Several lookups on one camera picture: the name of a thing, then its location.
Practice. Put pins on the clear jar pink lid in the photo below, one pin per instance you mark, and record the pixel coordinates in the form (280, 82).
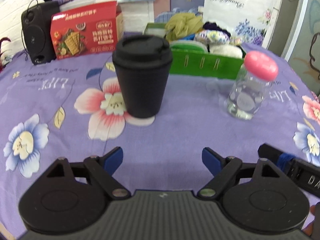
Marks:
(252, 83)

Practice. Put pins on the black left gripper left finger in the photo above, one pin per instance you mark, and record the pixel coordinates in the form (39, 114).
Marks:
(91, 179)

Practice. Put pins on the dark navy knitted item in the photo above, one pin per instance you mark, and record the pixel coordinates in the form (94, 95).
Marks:
(215, 27)

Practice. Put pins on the purple floral tablecloth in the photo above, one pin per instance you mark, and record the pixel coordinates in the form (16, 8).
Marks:
(55, 110)

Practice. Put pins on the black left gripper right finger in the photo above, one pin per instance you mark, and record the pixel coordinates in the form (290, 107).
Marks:
(227, 173)

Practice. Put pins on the green cardboard box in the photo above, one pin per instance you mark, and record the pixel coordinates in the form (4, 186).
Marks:
(196, 63)

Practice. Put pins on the black lidded coffee cup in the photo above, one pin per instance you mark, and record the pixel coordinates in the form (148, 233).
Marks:
(142, 64)

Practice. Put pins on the cream fluffy towel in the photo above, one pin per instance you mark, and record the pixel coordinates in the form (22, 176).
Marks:
(227, 50)

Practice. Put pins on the red cracker box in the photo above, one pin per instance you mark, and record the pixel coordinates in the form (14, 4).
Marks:
(94, 28)

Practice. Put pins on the floral patterned soft pouch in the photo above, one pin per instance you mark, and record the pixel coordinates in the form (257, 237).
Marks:
(216, 37)

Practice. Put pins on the black speaker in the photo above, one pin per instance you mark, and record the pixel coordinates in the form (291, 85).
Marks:
(36, 23)

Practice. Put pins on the olive green mesh sponge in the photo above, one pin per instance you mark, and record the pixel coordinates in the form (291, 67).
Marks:
(182, 25)

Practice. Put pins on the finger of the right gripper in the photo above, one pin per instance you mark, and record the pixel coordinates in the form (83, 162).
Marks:
(305, 175)

